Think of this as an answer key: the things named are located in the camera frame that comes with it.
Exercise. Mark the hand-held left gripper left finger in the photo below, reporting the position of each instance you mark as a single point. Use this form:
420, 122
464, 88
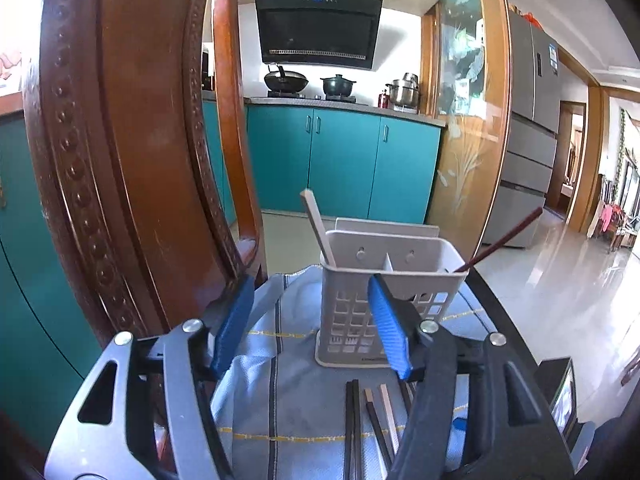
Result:
232, 320

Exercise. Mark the black range hood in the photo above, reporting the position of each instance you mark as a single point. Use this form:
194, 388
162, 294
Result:
320, 30

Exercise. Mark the grey refrigerator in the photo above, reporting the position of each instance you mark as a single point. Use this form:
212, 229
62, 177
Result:
530, 150

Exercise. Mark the white plastic utensil holder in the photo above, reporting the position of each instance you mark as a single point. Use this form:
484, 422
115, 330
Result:
350, 260

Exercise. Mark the black chopstick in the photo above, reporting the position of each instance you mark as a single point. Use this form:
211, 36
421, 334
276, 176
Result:
348, 435
357, 435
406, 397

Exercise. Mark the steel stock pot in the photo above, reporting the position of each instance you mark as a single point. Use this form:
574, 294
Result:
403, 92

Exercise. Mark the dark red chopstick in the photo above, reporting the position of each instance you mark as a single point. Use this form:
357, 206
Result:
505, 237

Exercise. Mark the black wok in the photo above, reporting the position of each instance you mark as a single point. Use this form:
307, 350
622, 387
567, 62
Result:
286, 80

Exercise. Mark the teal lower kitchen cabinets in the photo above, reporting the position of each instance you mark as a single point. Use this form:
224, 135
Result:
340, 160

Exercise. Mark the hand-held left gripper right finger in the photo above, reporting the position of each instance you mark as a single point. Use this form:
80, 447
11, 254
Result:
387, 325

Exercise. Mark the grey kitchen countertop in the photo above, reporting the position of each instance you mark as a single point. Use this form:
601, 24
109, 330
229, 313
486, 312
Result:
350, 106

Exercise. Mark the blue striped cloth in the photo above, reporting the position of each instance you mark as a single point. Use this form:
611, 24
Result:
290, 360

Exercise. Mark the black gas stove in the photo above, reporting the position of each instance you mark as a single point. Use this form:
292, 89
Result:
310, 96

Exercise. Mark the black cooking pot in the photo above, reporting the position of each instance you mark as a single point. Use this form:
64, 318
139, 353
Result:
338, 87

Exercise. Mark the brown wooden chair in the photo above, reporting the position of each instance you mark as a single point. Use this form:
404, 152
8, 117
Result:
140, 135

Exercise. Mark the red bottle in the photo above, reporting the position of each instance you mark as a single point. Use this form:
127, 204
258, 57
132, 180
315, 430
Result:
383, 100

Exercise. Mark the wooden framed glass door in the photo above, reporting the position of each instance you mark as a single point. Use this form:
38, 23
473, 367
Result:
465, 160

